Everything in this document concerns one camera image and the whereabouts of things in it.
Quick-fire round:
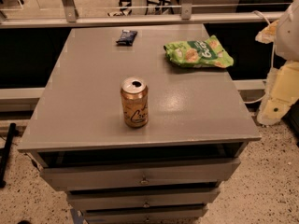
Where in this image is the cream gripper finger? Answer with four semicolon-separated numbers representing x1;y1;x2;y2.
257;61;299;125
255;20;278;44

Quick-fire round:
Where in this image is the dark blue rxbar wrapper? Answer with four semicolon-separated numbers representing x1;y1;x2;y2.
116;30;137;46

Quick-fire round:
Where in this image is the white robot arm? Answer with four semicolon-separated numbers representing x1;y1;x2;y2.
255;0;299;125

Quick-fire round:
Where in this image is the orange soda can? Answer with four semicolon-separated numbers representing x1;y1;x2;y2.
121;77;149;128

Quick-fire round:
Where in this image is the green chip bag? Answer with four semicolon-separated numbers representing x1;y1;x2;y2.
164;35;234;68

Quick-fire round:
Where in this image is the grey metal railing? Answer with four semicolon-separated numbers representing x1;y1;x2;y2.
0;0;293;28

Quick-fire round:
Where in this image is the grey drawer cabinet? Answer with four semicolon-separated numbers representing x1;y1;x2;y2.
20;24;259;224

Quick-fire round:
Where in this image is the bottom grey drawer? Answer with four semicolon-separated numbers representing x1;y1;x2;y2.
83;205;207;224

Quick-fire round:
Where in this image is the grey drawer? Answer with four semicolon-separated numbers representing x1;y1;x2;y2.
41;158;240;191
67;188;220;211
83;205;207;224

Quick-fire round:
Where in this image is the top grey drawer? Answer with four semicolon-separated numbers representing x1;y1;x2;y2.
41;158;240;191

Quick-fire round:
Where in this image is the middle grey drawer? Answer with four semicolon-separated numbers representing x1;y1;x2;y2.
67;188;220;211

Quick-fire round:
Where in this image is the black metal stand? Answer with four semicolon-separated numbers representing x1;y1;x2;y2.
0;123;17;189

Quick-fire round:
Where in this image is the white cable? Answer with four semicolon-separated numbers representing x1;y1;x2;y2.
242;10;277;105

